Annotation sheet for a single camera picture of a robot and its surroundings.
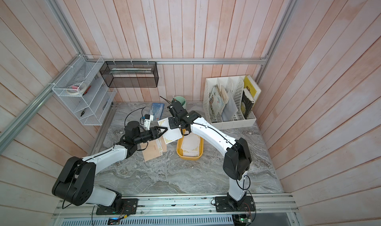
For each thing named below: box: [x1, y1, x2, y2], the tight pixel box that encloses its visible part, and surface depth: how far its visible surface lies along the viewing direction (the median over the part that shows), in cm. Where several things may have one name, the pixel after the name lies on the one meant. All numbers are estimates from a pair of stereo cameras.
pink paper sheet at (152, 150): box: [139, 139, 161, 163], surface depth 92 cm
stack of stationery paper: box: [180, 132, 201, 157], surface depth 95 cm
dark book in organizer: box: [240, 87, 255, 120], surface depth 100 cm
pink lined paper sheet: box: [159, 135, 168, 153], surface depth 95 cm
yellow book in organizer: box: [243, 75, 262, 102], surface depth 97 cm
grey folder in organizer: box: [221, 91, 239, 122], surface depth 100 cm
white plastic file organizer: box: [202, 75, 257, 130], surface depth 103 cm
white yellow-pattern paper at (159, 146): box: [155, 138, 164, 156], surface depth 95 cm
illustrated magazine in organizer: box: [208, 84, 226, 122], surface depth 102 cm
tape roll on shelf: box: [66, 85, 80, 96], surface depth 75 cm
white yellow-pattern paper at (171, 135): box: [157, 117, 183, 145], surface depth 83 cm
